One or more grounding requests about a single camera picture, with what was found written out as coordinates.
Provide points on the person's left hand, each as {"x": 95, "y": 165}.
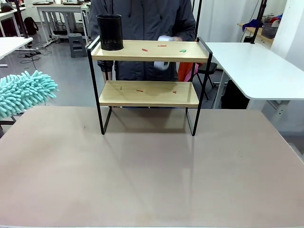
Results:
{"x": 177, "y": 39}

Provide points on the person's right hand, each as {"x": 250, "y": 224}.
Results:
{"x": 107, "y": 76}

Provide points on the white digital alarm clock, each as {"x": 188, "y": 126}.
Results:
{"x": 161, "y": 66}

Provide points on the black mesh pen holder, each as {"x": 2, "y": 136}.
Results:
{"x": 109, "y": 31}

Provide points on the teal chenille duster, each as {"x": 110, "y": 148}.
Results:
{"x": 23, "y": 92}

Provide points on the black thin pole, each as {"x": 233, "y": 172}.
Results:
{"x": 197, "y": 16}

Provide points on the person in grey jacket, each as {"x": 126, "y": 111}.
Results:
{"x": 142, "y": 23}

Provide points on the grey plastic step stool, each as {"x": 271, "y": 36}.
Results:
{"x": 77, "y": 46}

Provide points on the black folding chair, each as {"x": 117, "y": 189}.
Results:
{"x": 209, "y": 67}

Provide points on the wooden side table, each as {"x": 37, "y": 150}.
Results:
{"x": 247, "y": 29}

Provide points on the blue cloth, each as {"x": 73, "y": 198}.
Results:
{"x": 253, "y": 23}

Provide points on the large white table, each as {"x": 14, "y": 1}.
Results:
{"x": 249, "y": 66}

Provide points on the black power strip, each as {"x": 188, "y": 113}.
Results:
{"x": 31, "y": 54}

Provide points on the black box under table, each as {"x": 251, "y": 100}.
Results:
{"x": 234, "y": 97}

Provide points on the black clamp pole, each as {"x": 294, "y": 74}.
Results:
{"x": 21, "y": 19}
{"x": 259, "y": 21}

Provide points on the wood-top desk white legs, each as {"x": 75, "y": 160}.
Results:
{"x": 59, "y": 7}

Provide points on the black backpack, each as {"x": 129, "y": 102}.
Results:
{"x": 31, "y": 25}

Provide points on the black mesh basket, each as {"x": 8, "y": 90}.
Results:
{"x": 269, "y": 30}

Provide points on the black frame wooden two-tier shelf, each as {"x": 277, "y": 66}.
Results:
{"x": 147, "y": 95}

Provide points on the grey metal frame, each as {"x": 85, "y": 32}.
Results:
{"x": 7, "y": 121}

